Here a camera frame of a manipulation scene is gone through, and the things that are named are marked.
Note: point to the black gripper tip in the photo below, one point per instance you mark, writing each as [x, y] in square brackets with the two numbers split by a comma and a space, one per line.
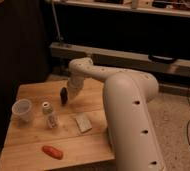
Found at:
[64, 96]

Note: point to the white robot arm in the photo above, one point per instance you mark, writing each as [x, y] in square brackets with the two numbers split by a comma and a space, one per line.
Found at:
[125, 94]

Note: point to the small spice bottle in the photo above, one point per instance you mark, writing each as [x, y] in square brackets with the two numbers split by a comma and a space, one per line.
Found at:
[51, 117]

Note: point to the clear plastic cup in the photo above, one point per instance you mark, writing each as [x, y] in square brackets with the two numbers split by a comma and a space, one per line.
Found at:
[21, 109]

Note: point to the metal lamp pole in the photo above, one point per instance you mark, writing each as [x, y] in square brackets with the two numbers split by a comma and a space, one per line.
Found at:
[59, 36]

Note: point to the orange sausage toy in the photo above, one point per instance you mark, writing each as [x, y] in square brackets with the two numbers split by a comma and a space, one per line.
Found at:
[52, 152]

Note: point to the long grey shelf unit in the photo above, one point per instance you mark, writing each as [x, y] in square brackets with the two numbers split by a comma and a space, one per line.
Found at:
[120, 59]

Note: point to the black handle on shelf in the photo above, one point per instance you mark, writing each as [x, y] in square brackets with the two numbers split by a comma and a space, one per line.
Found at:
[165, 60]

